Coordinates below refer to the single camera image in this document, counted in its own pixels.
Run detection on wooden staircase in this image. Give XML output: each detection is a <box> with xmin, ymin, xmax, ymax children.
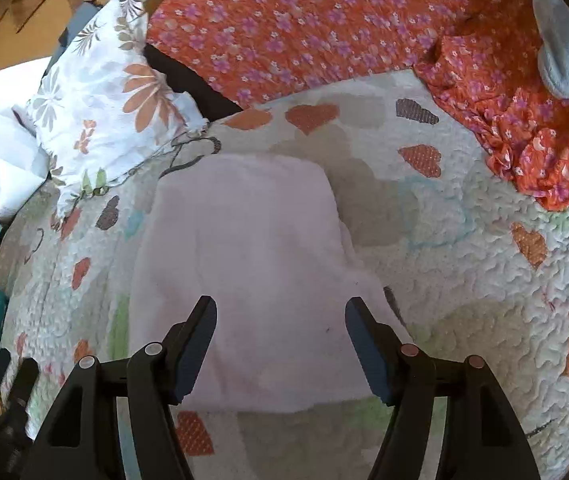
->
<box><xmin>0</xmin><ymin>0</ymin><xmax>165</xmax><ymax>86</ymax></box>

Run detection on quilted heart print blanket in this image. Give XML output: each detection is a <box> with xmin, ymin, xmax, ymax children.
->
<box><xmin>0</xmin><ymin>67</ymin><xmax>569</xmax><ymax>480</ymax></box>

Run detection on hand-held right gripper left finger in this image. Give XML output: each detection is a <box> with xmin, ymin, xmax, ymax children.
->
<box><xmin>19</xmin><ymin>296</ymin><xmax>218</xmax><ymax>480</ymax></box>

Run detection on white floral pillow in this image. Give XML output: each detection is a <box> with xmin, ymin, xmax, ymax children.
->
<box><xmin>24</xmin><ymin>0</ymin><xmax>210</xmax><ymax>216</ymax></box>

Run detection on pale pink garment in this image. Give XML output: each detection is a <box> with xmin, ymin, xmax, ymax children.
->
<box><xmin>129</xmin><ymin>152</ymin><xmax>415</xmax><ymax>413</ymax></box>

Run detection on white plastic bag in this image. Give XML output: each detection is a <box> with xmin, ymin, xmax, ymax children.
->
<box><xmin>0</xmin><ymin>105</ymin><xmax>50</xmax><ymax>231</ymax></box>

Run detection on orange floral cloth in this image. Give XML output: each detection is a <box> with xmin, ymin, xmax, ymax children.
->
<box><xmin>144</xmin><ymin>0</ymin><xmax>569</xmax><ymax>216</ymax></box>

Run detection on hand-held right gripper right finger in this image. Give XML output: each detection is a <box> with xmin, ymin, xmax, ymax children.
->
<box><xmin>345</xmin><ymin>296</ymin><xmax>542</xmax><ymax>480</ymax></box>

